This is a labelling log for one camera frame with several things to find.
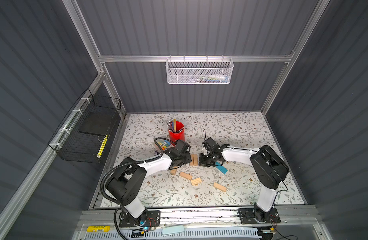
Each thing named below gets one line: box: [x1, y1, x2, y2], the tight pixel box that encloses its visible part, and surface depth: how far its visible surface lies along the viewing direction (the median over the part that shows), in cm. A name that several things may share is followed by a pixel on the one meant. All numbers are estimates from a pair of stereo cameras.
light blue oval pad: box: [162, 225, 185, 235], surface depth 70 cm
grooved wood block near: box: [190, 177, 202, 186], surface depth 86 cm
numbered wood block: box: [213, 182, 227, 192], surface depth 84 cm
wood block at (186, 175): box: [179, 172, 193, 180], surface depth 90 cm
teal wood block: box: [215, 161, 228, 175], surface depth 92 cm
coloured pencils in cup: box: [167, 119, 184, 133], surface depth 98 cm
